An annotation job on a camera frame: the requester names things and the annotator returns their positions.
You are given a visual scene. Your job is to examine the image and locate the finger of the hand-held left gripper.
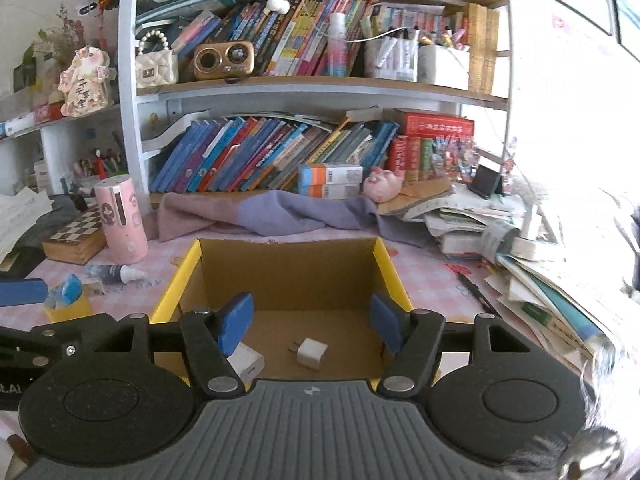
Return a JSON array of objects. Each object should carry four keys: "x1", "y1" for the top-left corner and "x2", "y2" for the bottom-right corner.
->
[
  {"x1": 0, "y1": 279, "x2": 49, "y2": 307},
  {"x1": 0, "y1": 311, "x2": 119, "y2": 362}
]

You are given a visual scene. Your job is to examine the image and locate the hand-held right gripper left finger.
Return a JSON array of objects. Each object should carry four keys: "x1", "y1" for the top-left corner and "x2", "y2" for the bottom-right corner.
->
[{"x1": 112, "y1": 292, "x2": 255, "y2": 397}]

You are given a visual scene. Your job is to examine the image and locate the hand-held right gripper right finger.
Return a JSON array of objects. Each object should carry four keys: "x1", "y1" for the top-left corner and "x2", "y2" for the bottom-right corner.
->
[{"x1": 370, "y1": 291, "x2": 531, "y2": 397}]

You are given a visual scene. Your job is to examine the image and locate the yellow blue small block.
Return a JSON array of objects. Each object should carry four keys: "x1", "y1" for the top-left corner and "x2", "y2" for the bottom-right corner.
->
[{"x1": 44, "y1": 274, "x2": 94, "y2": 323}]

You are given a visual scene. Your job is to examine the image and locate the yellow cardboard box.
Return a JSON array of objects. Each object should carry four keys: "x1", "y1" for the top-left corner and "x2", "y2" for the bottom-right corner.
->
[{"x1": 149, "y1": 237, "x2": 417, "y2": 397}]

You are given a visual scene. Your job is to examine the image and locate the small white box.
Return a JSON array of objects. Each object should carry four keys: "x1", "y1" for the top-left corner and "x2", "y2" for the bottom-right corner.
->
[{"x1": 227, "y1": 342, "x2": 266, "y2": 384}]

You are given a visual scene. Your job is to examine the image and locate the small spray bottle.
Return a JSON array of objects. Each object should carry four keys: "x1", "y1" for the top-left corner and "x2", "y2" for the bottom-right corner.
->
[{"x1": 84, "y1": 263, "x2": 150, "y2": 285}]

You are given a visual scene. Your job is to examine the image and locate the sheet music papers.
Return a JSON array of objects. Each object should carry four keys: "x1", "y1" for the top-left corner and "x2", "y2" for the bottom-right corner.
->
[{"x1": 0, "y1": 186, "x2": 54, "y2": 262}]

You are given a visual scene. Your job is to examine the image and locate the wooden chessboard box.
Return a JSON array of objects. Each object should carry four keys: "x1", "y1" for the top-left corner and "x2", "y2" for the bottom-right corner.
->
[{"x1": 41, "y1": 204, "x2": 109, "y2": 265}]

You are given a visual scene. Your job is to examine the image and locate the white charger plug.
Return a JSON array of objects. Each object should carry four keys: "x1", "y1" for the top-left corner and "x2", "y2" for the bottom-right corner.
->
[{"x1": 287, "y1": 338, "x2": 329, "y2": 372}]

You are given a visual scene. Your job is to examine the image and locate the grey cloth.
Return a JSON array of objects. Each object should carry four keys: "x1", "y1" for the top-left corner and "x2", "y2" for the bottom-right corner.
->
[{"x1": 14, "y1": 194, "x2": 90, "y2": 249}]

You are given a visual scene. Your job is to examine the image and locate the black pen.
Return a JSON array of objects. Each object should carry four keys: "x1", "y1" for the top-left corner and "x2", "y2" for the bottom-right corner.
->
[{"x1": 457, "y1": 272, "x2": 502, "y2": 319}]

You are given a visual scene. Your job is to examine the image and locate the pink cartoon cylinder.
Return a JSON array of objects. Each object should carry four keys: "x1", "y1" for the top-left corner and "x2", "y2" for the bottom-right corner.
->
[{"x1": 94, "y1": 175, "x2": 150, "y2": 265}]

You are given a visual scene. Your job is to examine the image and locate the purple pink cloth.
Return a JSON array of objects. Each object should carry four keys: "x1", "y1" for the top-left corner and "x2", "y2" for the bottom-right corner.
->
[{"x1": 157, "y1": 190, "x2": 437, "y2": 249}]

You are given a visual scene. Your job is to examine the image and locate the brown envelope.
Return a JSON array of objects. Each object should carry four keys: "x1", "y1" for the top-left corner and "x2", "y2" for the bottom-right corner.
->
[{"x1": 377, "y1": 179, "x2": 454, "y2": 216}]

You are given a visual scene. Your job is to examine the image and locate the pink pig toy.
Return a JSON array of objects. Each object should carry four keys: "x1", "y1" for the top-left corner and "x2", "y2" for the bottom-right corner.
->
[{"x1": 362, "y1": 167, "x2": 405, "y2": 205}]

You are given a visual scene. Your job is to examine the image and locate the orange white medicine box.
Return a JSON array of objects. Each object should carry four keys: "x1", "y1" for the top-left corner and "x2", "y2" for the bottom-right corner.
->
[
  {"x1": 300, "y1": 183, "x2": 361, "y2": 200},
  {"x1": 298, "y1": 162, "x2": 364, "y2": 185}
]

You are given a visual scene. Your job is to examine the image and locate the white side shelf unit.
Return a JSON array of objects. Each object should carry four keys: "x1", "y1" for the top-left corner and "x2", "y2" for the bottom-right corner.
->
[{"x1": 0, "y1": 104, "x2": 126, "y2": 196}]

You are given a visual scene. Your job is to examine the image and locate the pile of papers and books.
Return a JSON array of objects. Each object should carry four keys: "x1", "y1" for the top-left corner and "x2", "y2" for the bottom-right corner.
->
[{"x1": 400, "y1": 187, "x2": 618, "y2": 378}]

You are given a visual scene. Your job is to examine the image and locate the white lamp base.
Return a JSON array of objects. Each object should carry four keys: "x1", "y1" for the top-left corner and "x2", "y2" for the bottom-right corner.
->
[{"x1": 510, "y1": 204, "x2": 547, "y2": 262}]

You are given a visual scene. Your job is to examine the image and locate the red thick books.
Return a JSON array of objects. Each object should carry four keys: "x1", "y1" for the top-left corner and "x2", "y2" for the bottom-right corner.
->
[{"x1": 387, "y1": 135, "x2": 436, "y2": 184}]

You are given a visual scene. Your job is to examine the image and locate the white tissue pack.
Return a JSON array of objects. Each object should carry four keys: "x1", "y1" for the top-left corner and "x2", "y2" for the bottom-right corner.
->
[{"x1": 0, "y1": 114, "x2": 40, "y2": 139}]

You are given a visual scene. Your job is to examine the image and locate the row of leaning blue books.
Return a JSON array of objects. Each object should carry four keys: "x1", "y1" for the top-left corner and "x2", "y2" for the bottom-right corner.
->
[{"x1": 149, "y1": 116, "x2": 401, "y2": 194}]

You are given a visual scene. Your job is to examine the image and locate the colourful figurine pack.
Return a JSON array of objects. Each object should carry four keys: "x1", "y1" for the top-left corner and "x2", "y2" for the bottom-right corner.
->
[{"x1": 432, "y1": 137, "x2": 479, "y2": 182}]

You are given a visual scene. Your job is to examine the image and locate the red book box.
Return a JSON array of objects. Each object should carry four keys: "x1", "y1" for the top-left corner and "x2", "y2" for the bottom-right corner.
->
[{"x1": 396, "y1": 108, "x2": 475, "y2": 139}]

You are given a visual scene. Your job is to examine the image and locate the white wooden bookshelf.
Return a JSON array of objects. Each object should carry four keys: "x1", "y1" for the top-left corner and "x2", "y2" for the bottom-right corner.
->
[{"x1": 117, "y1": 0, "x2": 518, "y2": 198}]

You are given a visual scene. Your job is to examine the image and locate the dried flower bouquet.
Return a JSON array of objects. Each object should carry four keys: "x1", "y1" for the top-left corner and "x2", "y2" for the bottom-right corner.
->
[{"x1": 36, "y1": 4, "x2": 92, "y2": 63}]

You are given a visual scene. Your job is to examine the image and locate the white pen holder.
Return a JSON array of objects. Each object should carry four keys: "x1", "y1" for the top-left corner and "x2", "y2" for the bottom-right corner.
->
[{"x1": 417, "y1": 42, "x2": 471, "y2": 91}]

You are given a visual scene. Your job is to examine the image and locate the white quilted pearl handbag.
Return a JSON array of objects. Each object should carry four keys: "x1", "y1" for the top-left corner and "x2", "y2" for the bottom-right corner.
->
[{"x1": 134, "y1": 30, "x2": 180, "y2": 87}]

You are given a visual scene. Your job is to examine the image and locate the translucent marker holder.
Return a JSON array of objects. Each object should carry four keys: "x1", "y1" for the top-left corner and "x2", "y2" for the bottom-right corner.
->
[{"x1": 363, "y1": 35, "x2": 419, "y2": 83}]

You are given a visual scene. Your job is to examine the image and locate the gold retro radio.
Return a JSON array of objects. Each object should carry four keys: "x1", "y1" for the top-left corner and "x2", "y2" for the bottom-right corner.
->
[{"x1": 193, "y1": 41, "x2": 255, "y2": 82}]

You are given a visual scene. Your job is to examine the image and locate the pastel gradient bottle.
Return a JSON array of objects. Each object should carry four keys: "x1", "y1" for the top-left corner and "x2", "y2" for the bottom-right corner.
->
[{"x1": 325, "y1": 12, "x2": 349, "y2": 79}]

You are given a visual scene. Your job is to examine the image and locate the tan woven box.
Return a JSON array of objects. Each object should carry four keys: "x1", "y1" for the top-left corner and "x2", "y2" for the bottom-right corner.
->
[{"x1": 467, "y1": 3, "x2": 501, "y2": 96}]

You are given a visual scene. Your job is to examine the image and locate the row of colourful books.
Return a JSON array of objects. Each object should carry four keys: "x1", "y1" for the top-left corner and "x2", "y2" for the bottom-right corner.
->
[{"x1": 170, "y1": 0, "x2": 382, "y2": 79}]

